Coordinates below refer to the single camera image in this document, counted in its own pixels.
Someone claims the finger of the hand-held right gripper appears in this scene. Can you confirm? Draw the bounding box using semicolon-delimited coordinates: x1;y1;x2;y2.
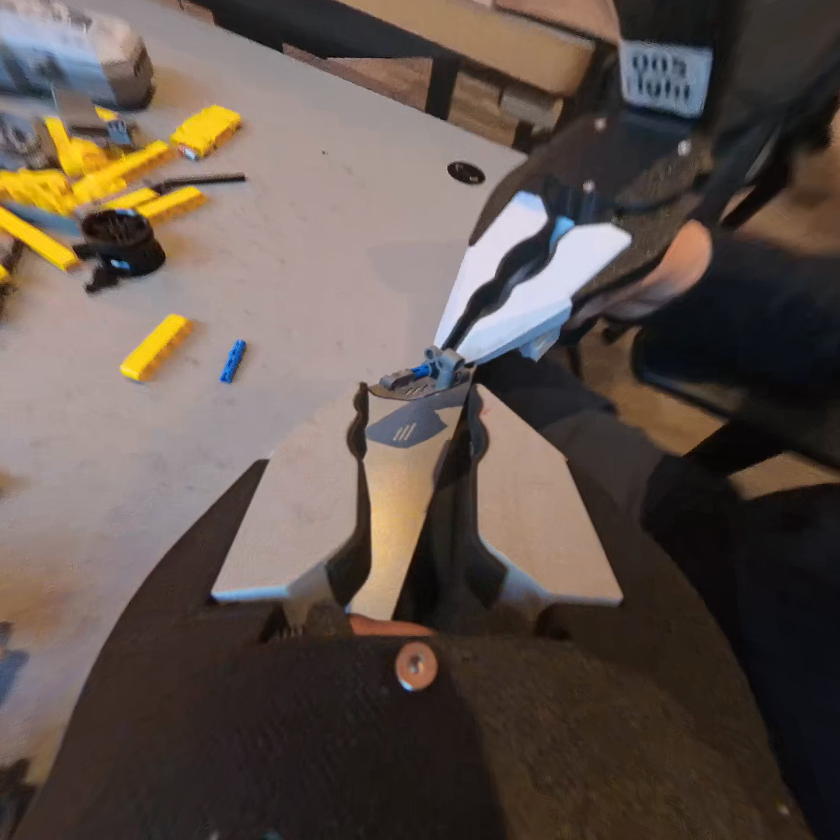
433;192;559;352
458;222;634;366

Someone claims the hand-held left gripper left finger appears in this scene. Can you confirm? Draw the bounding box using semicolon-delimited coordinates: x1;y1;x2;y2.
210;382;374;611

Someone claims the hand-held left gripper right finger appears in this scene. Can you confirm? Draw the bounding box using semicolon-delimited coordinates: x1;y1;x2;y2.
458;382;624;610

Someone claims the small grey brick assembly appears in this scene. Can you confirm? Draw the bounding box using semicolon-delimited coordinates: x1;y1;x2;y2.
369;346;475;401

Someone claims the person's right hand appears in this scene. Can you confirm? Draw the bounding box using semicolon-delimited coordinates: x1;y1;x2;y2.
576;222;715;324

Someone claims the dark grey backpack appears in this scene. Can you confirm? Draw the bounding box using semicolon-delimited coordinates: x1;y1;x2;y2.
722;0;840;224

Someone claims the person's black sweater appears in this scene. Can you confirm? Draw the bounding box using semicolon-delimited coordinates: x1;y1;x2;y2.
640;453;840;840

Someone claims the yellow toy beam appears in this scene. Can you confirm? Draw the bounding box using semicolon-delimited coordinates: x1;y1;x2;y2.
120;314;194;383

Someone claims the black toy wheel hub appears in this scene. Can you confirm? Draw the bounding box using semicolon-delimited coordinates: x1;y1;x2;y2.
79;209;166;277

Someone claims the pile of toy brick pieces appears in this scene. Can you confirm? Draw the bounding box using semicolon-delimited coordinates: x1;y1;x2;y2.
0;98;247;293

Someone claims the grey toy battery box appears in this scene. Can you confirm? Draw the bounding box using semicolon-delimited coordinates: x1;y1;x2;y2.
0;0;155;109

